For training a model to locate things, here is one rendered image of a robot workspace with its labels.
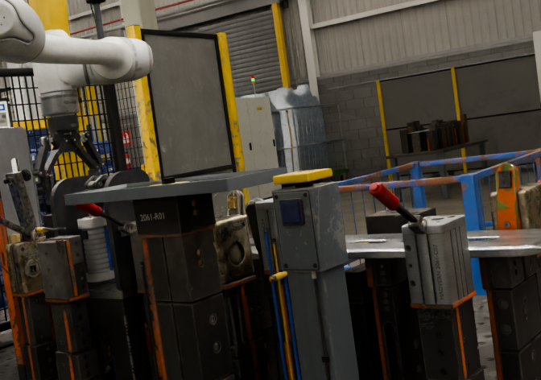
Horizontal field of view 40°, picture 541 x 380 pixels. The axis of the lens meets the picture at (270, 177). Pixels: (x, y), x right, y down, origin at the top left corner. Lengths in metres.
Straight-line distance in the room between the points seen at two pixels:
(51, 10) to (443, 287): 1.95
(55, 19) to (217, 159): 2.64
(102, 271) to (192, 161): 3.44
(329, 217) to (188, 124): 3.97
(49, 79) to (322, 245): 1.08
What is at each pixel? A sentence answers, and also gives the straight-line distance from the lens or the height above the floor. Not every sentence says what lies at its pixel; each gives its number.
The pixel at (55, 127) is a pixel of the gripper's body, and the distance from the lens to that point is 1.92.
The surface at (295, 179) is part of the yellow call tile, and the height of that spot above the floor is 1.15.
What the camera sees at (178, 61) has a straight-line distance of 4.97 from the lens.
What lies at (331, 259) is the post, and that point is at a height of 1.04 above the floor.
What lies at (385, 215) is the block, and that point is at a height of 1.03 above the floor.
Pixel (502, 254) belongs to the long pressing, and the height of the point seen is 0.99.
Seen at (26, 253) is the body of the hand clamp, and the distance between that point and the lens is 1.83.
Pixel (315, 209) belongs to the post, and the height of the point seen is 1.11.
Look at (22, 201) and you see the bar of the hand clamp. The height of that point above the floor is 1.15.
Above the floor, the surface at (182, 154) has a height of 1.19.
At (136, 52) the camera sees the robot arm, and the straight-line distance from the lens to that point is 1.89.
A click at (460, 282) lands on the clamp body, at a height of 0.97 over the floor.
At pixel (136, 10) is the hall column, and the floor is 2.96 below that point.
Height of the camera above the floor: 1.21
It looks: 3 degrees down
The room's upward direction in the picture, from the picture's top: 8 degrees counter-clockwise
